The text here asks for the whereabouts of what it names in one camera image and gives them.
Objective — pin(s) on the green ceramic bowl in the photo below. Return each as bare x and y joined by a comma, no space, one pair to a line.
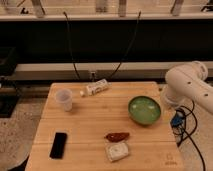
144,110

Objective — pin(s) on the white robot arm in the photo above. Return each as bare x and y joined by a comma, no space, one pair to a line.
188,81

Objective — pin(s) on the white plastic bottle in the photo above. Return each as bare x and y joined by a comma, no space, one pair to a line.
94,88

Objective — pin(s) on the translucent plastic cup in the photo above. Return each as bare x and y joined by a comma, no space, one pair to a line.
64,98

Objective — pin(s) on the reddish brown food piece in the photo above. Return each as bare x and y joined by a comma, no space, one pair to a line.
117,137

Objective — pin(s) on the white wrapped packet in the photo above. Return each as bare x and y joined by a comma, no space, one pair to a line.
117,151

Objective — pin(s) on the black smartphone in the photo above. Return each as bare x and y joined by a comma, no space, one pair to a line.
58,145

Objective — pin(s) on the black box on left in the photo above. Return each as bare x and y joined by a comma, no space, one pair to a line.
8,63

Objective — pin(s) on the white wall power outlet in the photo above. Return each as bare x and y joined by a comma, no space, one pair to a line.
92,75

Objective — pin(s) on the blue cable connector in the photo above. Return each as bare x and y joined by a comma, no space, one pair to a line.
177,119

